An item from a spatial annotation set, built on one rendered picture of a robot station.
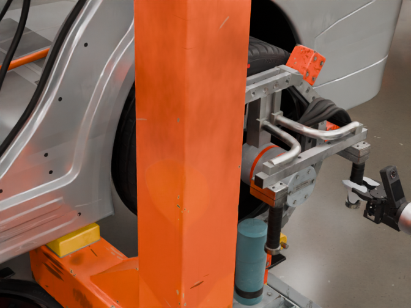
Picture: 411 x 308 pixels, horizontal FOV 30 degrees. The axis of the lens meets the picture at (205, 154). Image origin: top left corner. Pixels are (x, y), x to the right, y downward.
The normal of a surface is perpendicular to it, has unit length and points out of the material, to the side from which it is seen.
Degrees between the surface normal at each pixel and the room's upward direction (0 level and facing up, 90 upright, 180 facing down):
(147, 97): 90
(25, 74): 6
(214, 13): 90
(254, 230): 0
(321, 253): 0
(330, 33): 90
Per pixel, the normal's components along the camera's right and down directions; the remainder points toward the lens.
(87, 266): 0.03, -0.87
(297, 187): 0.67, 0.39
